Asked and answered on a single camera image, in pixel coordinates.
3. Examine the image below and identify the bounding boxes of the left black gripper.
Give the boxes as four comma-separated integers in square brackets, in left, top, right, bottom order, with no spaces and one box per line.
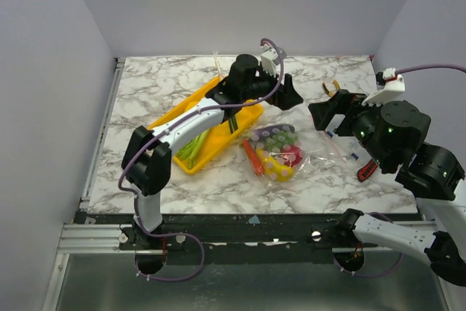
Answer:
[240,62,302,110]

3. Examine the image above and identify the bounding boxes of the purple toy eggplant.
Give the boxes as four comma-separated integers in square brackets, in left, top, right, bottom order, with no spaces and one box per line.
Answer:
[249,124,296,141]

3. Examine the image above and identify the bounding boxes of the green toy grapes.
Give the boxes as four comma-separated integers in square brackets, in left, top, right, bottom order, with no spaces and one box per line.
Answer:
[264,131,299,151]

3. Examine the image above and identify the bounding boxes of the clear zip top bag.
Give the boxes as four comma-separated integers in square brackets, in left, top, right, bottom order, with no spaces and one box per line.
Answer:
[241,123,343,183]

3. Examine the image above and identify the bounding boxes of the red toy apple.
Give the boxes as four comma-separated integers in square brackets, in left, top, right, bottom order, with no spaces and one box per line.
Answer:
[281,145,305,168]

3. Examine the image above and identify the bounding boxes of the yellow toy bananas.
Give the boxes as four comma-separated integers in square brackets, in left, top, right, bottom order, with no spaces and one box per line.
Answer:
[256,149,294,182]

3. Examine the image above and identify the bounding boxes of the red toy chili pepper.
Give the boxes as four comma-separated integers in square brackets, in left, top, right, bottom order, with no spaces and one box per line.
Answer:
[242,138,264,176]

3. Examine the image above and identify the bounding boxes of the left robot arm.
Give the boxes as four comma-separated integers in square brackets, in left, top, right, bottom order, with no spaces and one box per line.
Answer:
[118,49,303,249]

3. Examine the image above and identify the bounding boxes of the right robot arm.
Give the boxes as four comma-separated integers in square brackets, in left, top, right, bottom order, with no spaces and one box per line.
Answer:
[308,90,465,286]

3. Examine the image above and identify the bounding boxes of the toy green onion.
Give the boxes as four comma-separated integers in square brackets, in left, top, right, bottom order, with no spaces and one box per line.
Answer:
[213,50,241,135]

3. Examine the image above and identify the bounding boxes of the red black small tool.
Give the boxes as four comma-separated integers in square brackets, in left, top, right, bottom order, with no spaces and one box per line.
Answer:
[356,160,378,182]

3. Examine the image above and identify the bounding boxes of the yellow plastic bin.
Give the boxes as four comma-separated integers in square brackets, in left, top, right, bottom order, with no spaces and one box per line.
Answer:
[148,76,264,175]

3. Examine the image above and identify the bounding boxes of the green toy celery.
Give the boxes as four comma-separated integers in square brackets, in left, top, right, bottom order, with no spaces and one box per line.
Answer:
[176,130,210,170]

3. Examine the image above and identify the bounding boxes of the yellow handled pliers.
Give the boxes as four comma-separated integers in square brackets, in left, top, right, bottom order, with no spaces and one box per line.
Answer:
[321,79,341,98]

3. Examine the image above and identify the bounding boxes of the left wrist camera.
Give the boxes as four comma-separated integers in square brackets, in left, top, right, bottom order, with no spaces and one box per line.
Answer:
[260,44,287,76]

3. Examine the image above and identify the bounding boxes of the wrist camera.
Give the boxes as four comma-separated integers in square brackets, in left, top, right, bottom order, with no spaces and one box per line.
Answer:
[362,68,406,106]
[260,44,287,76]

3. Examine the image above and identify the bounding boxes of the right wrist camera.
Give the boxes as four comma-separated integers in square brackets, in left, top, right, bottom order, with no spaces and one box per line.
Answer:
[362,68,406,106]

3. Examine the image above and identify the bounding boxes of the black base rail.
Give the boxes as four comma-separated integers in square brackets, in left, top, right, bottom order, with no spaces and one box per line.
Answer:
[72,208,419,264]

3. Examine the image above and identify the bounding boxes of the aluminium frame rail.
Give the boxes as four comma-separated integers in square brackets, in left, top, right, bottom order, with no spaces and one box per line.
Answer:
[39,58,127,311]

